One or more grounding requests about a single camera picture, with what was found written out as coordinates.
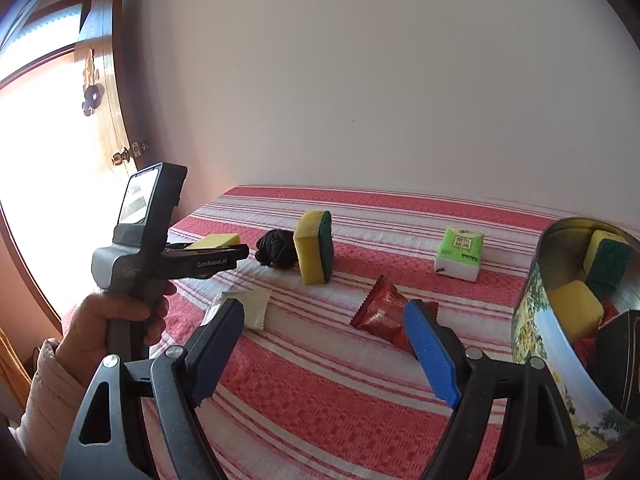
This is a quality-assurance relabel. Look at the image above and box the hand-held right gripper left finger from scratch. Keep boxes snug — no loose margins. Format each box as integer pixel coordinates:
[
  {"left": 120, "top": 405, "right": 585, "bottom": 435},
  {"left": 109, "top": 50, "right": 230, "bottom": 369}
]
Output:
[{"left": 65, "top": 297, "right": 246, "bottom": 480}]

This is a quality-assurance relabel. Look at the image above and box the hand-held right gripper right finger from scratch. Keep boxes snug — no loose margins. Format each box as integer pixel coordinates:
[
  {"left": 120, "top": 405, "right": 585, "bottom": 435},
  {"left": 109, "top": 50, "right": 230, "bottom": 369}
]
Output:
[{"left": 402, "top": 299, "right": 586, "bottom": 480}]

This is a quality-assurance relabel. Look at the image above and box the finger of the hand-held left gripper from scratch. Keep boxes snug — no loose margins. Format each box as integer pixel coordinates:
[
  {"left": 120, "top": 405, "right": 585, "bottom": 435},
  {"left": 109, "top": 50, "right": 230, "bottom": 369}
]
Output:
[{"left": 220, "top": 243, "right": 250, "bottom": 272}]

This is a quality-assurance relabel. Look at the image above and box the yellow green scouring sponge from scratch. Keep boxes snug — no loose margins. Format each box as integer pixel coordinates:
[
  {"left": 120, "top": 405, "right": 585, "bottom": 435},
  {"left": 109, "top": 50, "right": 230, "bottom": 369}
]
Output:
[
  {"left": 582, "top": 229, "right": 632, "bottom": 288},
  {"left": 547, "top": 280, "right": 605, "bottom": 343},
  {"left": 293, "top": 210, "right": 335, "bottom": 286},
  {"left": 187, "top": 233, "right": 241, "bottom": 251}
]

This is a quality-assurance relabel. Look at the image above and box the black knitted cloth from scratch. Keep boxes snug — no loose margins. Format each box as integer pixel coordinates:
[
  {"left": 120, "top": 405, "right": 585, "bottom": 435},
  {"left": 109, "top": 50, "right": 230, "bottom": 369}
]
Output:
[{"left": 255, "top": 228, "right": 299, "bottom": 270}]

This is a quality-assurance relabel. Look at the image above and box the white snack packet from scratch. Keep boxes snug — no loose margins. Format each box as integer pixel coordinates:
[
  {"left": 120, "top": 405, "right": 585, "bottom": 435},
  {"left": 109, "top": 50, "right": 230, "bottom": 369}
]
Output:
[{"left": 202, "top": 287, "right": 273, "bottom": 331}]

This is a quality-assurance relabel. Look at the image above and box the dark red snack packet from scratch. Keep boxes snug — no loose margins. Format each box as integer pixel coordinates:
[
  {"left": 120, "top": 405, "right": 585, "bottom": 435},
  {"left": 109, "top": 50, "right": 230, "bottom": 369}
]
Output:
[{"left": 350, "top": 275, "right": 440, "bottom": 353}]

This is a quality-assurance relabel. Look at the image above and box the round metal cookie tin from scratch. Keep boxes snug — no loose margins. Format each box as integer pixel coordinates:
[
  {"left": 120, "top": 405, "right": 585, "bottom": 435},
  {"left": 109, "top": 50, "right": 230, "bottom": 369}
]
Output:
[{"left": 511, "top": 217, "right": 640, "bottom": 466}]

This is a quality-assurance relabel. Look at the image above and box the green tissue pack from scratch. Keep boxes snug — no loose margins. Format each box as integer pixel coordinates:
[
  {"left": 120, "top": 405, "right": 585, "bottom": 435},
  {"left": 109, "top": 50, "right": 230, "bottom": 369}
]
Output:
[{"left": 433, "top": 226, "right": 485, "bottom": 282}]

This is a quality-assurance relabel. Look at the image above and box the red printed snack packet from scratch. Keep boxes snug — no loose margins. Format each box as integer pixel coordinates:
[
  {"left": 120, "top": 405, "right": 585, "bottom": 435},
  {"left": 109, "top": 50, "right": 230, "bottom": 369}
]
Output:
[{"left": 572, "top": 299, "right": 621, "bottom": 366}]

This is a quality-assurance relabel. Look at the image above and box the black gift box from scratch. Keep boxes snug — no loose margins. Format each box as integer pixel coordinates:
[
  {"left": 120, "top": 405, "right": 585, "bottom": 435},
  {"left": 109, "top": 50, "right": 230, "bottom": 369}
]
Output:
[{"left": 595, "top": 310, "right": 640, "bottom": 413}]

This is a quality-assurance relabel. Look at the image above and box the person's left forearm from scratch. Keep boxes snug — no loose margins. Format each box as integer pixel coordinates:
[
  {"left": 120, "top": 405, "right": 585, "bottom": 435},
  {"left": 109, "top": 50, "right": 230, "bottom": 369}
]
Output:
[{"left": 10, "top": 337, "right": 101, "bottom": 480}]

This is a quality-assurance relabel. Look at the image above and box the red striped desktop cloth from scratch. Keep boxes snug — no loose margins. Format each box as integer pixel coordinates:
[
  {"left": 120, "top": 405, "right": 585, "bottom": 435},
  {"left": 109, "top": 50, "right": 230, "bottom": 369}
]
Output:
[{"left": 60, "top": 185, "right": 640, "bottom": 480}]

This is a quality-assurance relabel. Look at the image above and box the person's left hand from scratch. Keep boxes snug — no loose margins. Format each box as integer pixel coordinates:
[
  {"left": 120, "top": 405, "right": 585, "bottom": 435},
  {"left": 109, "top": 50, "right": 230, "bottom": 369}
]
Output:
[{"left": 55, "top": 280, "right": 178, "bottom": 383}]

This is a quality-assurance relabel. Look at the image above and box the brown hanging door ornament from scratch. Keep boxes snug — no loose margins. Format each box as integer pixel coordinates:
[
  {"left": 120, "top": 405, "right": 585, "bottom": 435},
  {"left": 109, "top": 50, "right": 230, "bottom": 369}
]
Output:
[{"left": 81, "top": 50, "right": 103, "bottom": 117}]

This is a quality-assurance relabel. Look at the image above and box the light wooden door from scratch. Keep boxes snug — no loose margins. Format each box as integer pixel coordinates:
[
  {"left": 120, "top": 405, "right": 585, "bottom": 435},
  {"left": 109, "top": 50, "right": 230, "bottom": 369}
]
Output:
[{"left": 75, "top": 0, "right": 173, "bottom": 221}]

